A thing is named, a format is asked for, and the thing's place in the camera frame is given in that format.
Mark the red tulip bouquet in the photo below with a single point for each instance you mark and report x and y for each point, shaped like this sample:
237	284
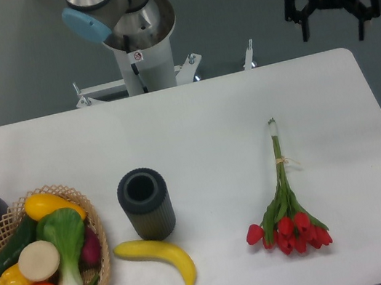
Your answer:
286	224

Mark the green bok choy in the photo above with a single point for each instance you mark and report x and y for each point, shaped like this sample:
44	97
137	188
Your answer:
64	228

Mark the purple red onion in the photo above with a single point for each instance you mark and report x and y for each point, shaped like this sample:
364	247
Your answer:
91	251

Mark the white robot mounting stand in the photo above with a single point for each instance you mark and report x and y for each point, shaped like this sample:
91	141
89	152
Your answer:
143	71

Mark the dark green cucumber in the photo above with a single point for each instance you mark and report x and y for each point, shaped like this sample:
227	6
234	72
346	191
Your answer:
24	235

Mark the yellow squash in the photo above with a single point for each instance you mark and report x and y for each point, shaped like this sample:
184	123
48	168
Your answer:
38	206

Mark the woven wicker basket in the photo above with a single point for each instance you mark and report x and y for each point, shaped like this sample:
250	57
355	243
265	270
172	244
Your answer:
15	213

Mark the dark grey ribbed vase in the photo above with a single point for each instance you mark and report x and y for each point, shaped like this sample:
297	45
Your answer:
143	195

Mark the yellow bell pepper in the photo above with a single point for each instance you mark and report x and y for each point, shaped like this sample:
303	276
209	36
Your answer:
13	276

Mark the yellow banana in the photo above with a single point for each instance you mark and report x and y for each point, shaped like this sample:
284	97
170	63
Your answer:
161	251

